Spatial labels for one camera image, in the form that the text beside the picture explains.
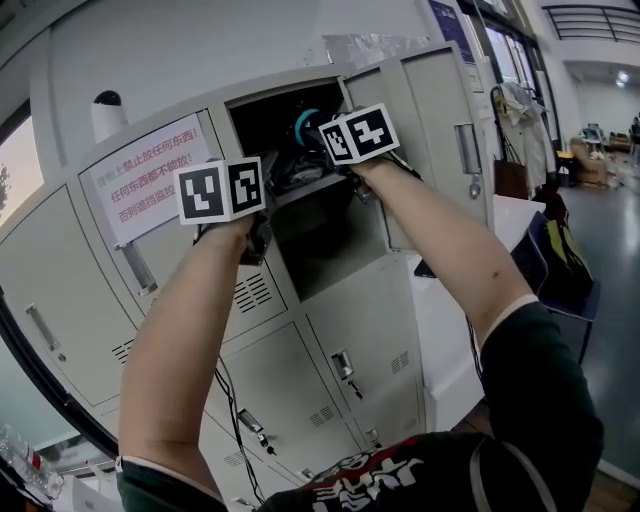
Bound black and yellow backpack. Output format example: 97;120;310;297
541;214;596;312

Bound black metal railing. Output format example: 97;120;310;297
541;3;640;44

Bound grey bag strap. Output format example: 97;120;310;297
468;433;551;512

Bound grey folded cloth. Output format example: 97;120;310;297
277;152;346;194

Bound coat rack with white clothes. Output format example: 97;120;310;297
488;81;557;201

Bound dark green printed shirt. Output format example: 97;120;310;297
117;294;606;512

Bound brown tote bag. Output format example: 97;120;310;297
493;157;531;201

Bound blue wall poster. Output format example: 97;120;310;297
428;0;477;64

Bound white paper sign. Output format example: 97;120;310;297
78;113;212;247

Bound person's right forearm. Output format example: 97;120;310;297
349;155;541;351

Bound person's left forearm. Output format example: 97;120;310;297
117;214;256;497

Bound black cable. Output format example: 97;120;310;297
466;312;485;384
213;352;266;506

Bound white table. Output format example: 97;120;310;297
409;193;547;432

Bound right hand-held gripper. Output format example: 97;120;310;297
318;103;424;204

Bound white security camera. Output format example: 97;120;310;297
90;90;130;145

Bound grey metal locker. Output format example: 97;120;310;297
0;39;494;512

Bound cardboard boxes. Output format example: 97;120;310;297
568;135;612;189

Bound blue chair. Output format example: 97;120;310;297
510;209;602;366

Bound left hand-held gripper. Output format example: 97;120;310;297
174;151;281;267

